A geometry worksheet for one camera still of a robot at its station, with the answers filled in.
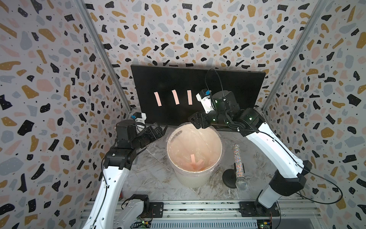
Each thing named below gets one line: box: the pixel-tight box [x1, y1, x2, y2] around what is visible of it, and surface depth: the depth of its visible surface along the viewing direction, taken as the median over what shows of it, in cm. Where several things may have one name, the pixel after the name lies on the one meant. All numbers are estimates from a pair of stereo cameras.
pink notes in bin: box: [182, 154, 204, 172], surface depth 83 cm
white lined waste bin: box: [166, 122, 224, 189], surface depth 78 cm
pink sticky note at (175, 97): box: [171, 89, 180, 105], surface depth 73 cm
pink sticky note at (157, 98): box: [153, 91, 163, 107], surface depth 75 cm
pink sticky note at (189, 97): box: [186, 90, 194, 105], surface depth 72 cm
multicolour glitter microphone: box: [232, 144, 249, 191], surface depth 69 cm
